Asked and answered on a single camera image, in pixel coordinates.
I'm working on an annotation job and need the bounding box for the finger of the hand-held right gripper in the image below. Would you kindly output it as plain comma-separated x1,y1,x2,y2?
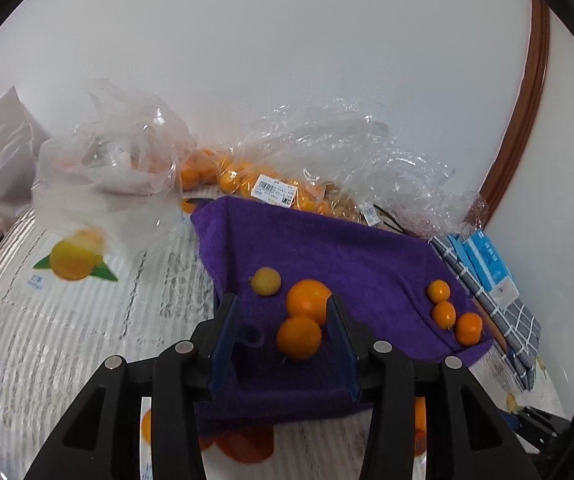
514,406,574,455

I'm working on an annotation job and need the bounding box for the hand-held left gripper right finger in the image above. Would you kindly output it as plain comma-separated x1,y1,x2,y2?
329,295,540,480

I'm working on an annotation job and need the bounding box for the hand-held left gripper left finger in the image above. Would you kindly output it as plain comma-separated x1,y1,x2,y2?
24,294,238,480

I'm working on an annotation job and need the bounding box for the small yellow fruit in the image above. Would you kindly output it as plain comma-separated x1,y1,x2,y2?
251,267,283,296

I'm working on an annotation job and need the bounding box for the purple towel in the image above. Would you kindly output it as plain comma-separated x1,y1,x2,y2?
189,196,495,436

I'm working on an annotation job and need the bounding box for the grey plaid cloth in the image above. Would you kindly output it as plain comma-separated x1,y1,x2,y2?
429,234,542,391

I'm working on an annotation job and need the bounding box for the fruit print tablecloth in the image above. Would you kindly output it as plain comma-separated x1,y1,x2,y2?
0,180,558,480

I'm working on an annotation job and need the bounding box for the blue paper item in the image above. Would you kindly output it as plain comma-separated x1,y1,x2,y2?
444,234,470,263

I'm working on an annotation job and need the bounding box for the blue and white tissue pack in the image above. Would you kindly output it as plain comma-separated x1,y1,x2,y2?
460,231,518,307

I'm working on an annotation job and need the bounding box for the clear bag of oranges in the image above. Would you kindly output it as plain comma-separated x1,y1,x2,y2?
177,145,363,223
237,102,490,238

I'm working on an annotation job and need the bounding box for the clear plastic bag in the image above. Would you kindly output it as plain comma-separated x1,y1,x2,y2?
32,78,200,241

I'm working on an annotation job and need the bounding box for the white plastic bag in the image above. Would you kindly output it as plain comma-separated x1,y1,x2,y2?
0,86,52,218

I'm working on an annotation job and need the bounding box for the brown wooden door frame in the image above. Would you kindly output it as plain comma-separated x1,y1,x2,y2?
476,0,552,216

